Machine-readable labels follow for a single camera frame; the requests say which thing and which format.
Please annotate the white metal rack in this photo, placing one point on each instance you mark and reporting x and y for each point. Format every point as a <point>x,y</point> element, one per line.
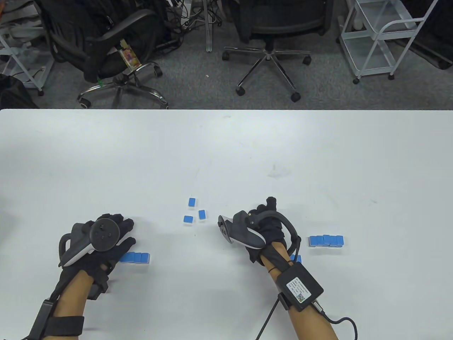
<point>33,76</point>

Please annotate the person's right forearm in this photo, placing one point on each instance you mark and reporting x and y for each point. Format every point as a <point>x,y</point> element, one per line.
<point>308,322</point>

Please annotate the black bag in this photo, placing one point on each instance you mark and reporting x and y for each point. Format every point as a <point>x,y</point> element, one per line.
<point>14,94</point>

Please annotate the person's left forearm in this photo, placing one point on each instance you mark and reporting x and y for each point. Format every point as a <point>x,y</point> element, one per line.
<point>72,297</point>

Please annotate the black mesh office chair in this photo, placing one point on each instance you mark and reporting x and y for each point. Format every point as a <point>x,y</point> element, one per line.
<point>279,21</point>

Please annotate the black flat case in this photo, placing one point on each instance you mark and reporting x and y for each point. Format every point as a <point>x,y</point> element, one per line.
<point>437,46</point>

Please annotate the plain black forearm box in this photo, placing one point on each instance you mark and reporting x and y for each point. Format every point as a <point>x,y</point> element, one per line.
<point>40,318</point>

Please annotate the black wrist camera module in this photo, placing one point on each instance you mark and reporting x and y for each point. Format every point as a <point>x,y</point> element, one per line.
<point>253,255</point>
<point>98,287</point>

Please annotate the white desk leg post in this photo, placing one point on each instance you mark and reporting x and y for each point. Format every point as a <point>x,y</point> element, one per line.
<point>210,28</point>

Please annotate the black box with white label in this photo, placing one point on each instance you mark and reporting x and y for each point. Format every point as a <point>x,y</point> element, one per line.
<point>299,287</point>

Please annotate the black chair with chrome base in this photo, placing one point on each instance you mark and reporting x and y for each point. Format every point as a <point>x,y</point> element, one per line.
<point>106,46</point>

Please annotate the blue mahjong tile wall row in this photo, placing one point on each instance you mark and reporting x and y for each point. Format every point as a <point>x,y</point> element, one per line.
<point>136,258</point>
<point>325,241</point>
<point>298,259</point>

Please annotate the grey crumpled cloth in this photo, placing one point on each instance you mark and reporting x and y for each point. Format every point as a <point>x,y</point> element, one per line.
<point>16,26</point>

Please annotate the person's right hand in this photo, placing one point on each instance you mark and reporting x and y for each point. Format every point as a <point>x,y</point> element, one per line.
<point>274,230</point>

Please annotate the person's left hand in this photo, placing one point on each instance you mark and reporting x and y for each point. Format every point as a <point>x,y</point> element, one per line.
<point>104,265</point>

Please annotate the colourful snack packet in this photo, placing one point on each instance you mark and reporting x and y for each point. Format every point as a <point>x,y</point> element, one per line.
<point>129,56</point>

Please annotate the white metal cart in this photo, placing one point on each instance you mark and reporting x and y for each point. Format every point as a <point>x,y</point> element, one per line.
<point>368,58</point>

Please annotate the grey and white controller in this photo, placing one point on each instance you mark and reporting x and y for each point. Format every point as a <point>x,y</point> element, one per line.
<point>244,233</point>
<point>104,234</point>

